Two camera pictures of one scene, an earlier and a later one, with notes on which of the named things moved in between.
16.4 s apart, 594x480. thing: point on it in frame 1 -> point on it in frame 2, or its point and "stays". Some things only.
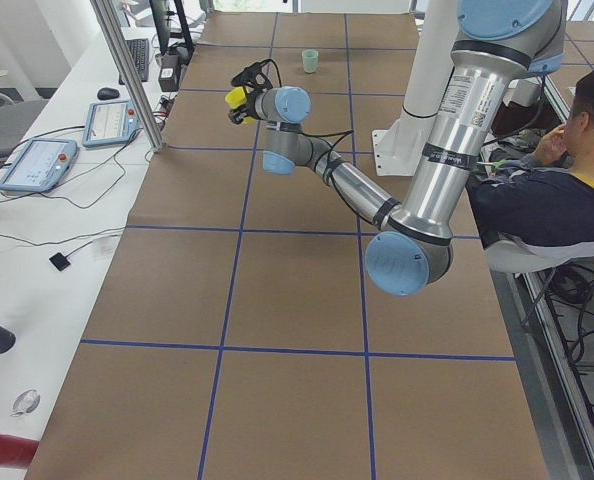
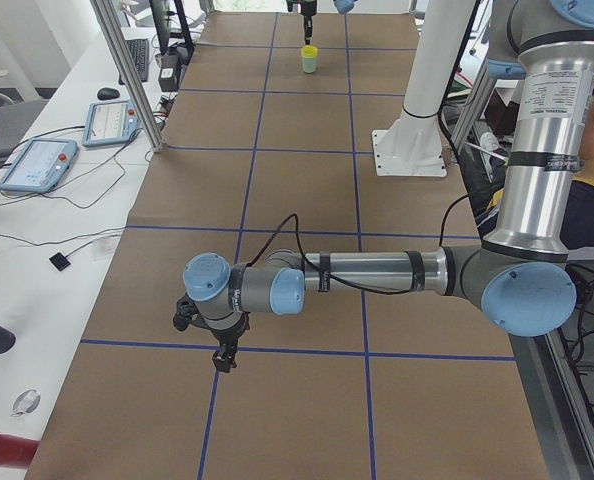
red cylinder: x=4 y=450 stays
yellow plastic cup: x=236 y=97 -> x=309 y=51
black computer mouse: x=108 y=93 stays
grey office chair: x=2 y=123 stays
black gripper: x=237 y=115 -> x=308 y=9
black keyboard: x=138 y=49 stays
